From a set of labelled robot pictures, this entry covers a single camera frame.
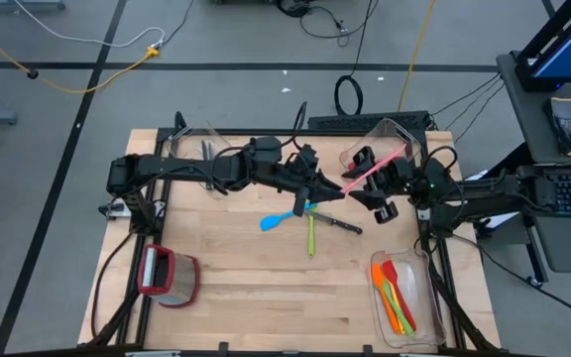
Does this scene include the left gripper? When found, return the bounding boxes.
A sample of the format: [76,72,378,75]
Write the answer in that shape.
[245,136,346,203]

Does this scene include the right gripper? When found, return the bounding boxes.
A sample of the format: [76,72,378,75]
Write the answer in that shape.
[342,147,416,212]

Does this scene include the steel knife black riveted handle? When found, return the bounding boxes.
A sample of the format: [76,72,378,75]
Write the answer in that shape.
[307,207,364,236]

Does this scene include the green silicone spoon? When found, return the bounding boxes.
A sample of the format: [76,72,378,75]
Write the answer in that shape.
[306,202,319,260]

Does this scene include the blue silicone spatula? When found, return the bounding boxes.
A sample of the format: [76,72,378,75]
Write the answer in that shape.
[260,200,317,233]

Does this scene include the red silicone spatula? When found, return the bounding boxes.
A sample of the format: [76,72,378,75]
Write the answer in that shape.
[382,259,418,332]

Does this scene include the orange silicone spatula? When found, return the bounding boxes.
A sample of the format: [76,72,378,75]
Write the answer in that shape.
[370,262,401,335]

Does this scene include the yellow silicone spatula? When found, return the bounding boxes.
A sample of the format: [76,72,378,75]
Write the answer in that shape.
[387,282,406,334]

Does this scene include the green silicone spatula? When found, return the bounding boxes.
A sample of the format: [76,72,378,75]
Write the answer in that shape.
[382,280,415,338]

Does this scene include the clear plastic bin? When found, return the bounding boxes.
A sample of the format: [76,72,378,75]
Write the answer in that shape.
[338,117,423,199]
[169,122,240,200]

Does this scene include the black perforated power strip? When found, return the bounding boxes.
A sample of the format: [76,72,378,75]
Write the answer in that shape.
[307,110,433,133]

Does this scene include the white paper sheet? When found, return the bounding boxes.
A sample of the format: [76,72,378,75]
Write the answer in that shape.
[463,171,520,229]

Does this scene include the clear rectangular dish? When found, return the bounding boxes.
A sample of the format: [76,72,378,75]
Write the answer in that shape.
[369,249,448,353]

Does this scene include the dark grey side desk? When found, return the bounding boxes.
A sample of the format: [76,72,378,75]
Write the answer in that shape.
[496,49,571,166]

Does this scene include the red mesh basket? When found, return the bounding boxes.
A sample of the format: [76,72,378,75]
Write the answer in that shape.
[136,242,201,308]

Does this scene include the black work gloves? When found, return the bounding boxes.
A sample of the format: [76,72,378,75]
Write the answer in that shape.
[542,96,571,159]

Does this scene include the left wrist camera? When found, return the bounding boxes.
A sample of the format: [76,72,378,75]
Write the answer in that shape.
[292,186,311,217]

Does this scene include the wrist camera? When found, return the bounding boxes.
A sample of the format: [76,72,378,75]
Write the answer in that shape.
[292,186,311,217]
[374,200,400,225]

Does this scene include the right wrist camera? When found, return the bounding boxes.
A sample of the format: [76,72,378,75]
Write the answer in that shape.
[374,200,400,225]

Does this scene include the black coiled cable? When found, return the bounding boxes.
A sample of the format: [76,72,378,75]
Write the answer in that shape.
[333,0,381,116]

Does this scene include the black table frame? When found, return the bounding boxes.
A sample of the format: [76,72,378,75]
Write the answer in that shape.
[77,111,503,357]

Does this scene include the yellow hanging cable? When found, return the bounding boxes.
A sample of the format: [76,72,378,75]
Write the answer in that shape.
[397,0,438,113]

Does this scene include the black floor cable bundle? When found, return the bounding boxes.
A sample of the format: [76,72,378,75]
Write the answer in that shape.
[275,0,381,49]

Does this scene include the yellow floor cable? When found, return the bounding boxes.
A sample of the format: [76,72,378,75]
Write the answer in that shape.
[0,19,162,95]

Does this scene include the white floor cable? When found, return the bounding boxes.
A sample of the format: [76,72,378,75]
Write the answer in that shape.
[15,0,167,49]

